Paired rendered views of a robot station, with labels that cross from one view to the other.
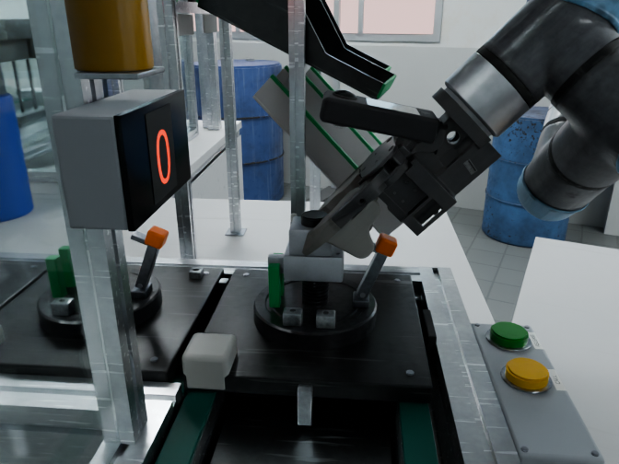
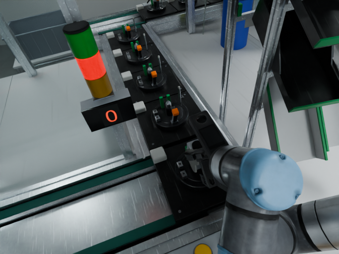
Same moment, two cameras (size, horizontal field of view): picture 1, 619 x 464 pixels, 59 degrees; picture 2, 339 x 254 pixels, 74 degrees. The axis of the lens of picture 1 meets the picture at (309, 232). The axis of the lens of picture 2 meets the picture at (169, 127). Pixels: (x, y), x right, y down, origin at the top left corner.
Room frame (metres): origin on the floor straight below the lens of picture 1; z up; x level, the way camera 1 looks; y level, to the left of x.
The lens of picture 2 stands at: (0.37, -0.34, 1.58)
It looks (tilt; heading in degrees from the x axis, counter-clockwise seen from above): 47 degrees down; 72
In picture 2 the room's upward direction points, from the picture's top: 9 degrees counter-clockwise
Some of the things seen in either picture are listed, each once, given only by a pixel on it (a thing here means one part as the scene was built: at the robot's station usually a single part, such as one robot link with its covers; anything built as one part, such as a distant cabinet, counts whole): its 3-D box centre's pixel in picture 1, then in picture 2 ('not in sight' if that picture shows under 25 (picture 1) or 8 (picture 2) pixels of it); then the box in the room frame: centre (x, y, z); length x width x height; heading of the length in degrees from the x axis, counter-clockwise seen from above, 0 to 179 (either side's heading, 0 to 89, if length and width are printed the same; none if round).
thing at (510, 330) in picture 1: (508, 338); not in sight; (0.52, -0.22, 0.96); 0.04 x 0.04 x 0.02
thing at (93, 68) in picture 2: not in sight; (91, 63); (0.37, 0.13, 1.34); 0.05 x 0.05 x 0.05
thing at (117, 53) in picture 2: not in sight; (137, 50); (0.62, 0.74, 1.01); 0.24 x 0.24 x 0.13; 85
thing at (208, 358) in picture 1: (210, 361); (158, 156); (0.46, 0.10, 0.97); 0.05 x 0.05 x 0.04; 85
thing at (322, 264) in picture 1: (305, 244); (195, 149); (0.55, 0.00, 1.06); 0.08 x 0.04 x 0.07; 85
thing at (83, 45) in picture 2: not in sight; (81, 41); (0.37, 0.13, 1.39); 0.05 x 0.05 x 0.05
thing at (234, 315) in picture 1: (315, 323); (198, 171); (0.55, -0.01, 0.96); 0.24 x 0.24 x 0.02; 85
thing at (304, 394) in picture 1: (305, 404); (160, 187); (0.43, 0.00, 0.95); 0.01 x 0.01 x 0.04; 85
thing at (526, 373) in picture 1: (526, 377); (203, 254); (0.45, -0.21, 0.96); 0.04 x 0.04 x 0.02
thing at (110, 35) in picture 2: not in sight; (127, 32); (0.64, 0.98, 1.01); 0.24 x 0.24 x 0.13; 85
